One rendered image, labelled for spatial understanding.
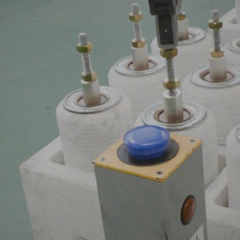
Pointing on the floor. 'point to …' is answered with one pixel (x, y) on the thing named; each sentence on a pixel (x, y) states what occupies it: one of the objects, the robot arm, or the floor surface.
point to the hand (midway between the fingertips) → (167, 28)
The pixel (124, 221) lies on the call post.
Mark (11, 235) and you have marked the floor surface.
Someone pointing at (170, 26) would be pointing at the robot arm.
